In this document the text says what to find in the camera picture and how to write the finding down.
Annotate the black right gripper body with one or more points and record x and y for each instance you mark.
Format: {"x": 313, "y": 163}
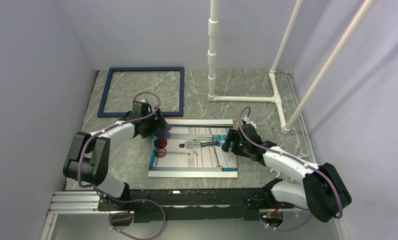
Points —
{"x": 241, "y": 148}

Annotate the blue photo frame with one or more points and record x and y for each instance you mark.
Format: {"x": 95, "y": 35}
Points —
{"x": 180, "y": 113}

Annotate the aluminium rail frame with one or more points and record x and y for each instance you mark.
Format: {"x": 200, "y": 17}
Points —
{"x": 129, "y": 162}

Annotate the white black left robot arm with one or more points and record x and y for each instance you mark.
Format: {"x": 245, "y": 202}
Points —
{"x": 87, "y": 161}

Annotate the glossy printed photo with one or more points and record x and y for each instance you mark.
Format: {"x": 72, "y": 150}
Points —
{"x": 191, "y": 152}

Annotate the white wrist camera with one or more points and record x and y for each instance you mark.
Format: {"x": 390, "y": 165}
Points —
{"x": 246, "y": 120}
{"x": 143, "y": 100}

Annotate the brown frame backing board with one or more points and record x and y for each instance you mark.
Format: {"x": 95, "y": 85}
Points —
{"x": 199, "y": 123}

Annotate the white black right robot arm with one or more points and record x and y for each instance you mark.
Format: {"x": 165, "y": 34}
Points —
{"x": 316, "y": 188}

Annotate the yellow black screwdriver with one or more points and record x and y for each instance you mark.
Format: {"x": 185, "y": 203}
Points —
{"x": 275, "y": 137}

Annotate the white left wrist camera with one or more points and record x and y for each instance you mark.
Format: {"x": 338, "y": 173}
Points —
{"x": 143, "y": 100}

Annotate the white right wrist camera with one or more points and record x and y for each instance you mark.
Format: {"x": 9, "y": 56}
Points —
{"x": 246, "y": 120}

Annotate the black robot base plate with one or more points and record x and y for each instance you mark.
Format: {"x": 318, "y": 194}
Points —
{"x": 196, "y": 204}

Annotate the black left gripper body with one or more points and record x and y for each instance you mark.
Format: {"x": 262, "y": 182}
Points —
{"x": 152, "y": 125}

